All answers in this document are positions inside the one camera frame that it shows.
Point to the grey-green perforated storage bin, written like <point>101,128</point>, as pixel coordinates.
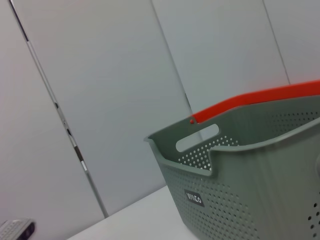
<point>237,200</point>

